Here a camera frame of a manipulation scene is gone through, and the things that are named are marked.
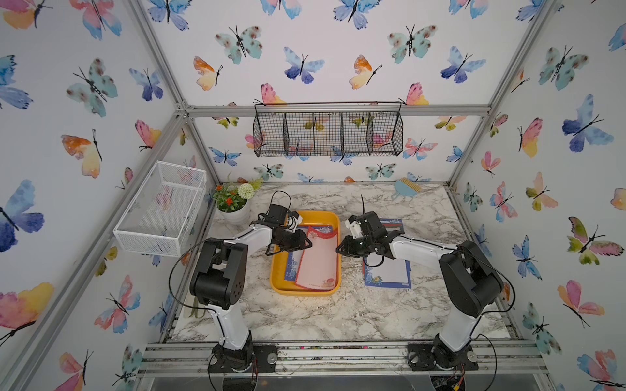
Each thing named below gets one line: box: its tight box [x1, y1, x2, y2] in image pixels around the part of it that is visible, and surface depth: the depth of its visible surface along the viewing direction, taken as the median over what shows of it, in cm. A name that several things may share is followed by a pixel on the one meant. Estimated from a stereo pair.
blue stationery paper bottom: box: [284, 225, 334, 282], surface depth 95 cm
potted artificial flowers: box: [211, 176, 265, 224], surface depth 100 cm
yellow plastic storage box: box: [270, 250, 340, 297], surface depth 88 cm
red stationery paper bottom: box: [295, 226, 339, 291], surface depth 94 cm
